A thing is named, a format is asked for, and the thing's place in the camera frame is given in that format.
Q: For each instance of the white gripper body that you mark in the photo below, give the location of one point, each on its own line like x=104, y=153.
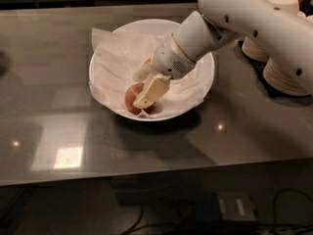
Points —
x=170, y=60

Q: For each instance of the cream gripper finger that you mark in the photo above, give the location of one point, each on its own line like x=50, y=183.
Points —
x=154, y=88
x=145, y=69

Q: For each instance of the red apple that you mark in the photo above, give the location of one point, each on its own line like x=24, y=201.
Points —
x=130, y=95

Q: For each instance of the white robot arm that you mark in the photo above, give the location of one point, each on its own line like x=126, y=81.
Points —
x=286, y=38

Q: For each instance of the white bowl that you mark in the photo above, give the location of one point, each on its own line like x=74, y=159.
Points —
x=208, y=69

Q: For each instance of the white paper liner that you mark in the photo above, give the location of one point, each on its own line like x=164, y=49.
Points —
x=114, y=66

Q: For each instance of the rear stack of paper plates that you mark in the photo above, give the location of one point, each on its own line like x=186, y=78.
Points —
x=253, y=51

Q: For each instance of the stack of paper plates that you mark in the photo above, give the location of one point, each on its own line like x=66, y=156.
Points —
x=253, y=51
x=281, y=81

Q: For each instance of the front stack of paper plates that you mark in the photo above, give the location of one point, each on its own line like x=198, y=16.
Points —
x=281, y=81

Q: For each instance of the black tray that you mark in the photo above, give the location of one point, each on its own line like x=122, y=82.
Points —
x=273, y=94

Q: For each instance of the dark box under table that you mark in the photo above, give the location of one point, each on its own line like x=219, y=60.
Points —
x=235, y=208

